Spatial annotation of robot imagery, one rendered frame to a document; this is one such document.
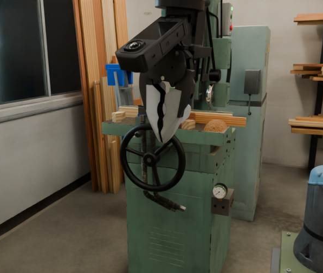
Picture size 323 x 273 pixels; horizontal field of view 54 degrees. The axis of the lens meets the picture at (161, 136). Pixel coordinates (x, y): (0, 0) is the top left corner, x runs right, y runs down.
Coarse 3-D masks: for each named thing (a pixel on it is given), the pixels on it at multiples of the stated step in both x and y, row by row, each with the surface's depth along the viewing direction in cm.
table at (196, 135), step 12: (108, 120) 160; (132, 120) 160; (108, 132) 156; (120, 132) 153; (180, 132) 141; (192, 132) 139; (204, 132) 137; (216, 132) 135; (228, 132) 144; (156, 144) 137; (204, 144) 138; (216, 144) 136
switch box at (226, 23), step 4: (220, 4) 164; (224, 4) 163; (228, 4) 163; (220, 8) 165; (224, 8) 164; (228, 8) 163; (220, 12) 165; (224, 12) 164; (228, 12) 164; (220, 16) 165; (224, 16) 165; (228, 16) 164; (220, 20) 166; (224, 20) 165; (228, 20) 165; (220, 24) 166; (224, 24) 166; (228, 24) 165; (220, 28) 167; (224, 28) 166; (228, 28) 166; (220, 32) 167; (224, 32) 166; (228, 32) 166
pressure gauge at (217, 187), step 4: (216, 184) 135; (220, 184) 134; (212, 188) 135; (216, 188) 134; (220, 188) 134; (224, 188) 133; (212, 192) 135; (216, 192) 135; (220, 192) 134; (224, 192) 133; (216, 196) 135; (220, 196) 134; (224, 196) 133; (220, 200) 137
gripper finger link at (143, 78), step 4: (140, 76) 49; (144, 76) 49; (140, 80) 49; (144, 80) 49; (148, 80) 48; (152, 80) 48; (140, 84) 49; (144, 84) 49; (148, 84) 49; (152, 84) 48; (140, 88) 50; (144, 88) 49; (140, 92) 50; (144, 92) 49; (144, 96) 49; (144, 100) 50; (144, 104) 50; (144, 108) 50
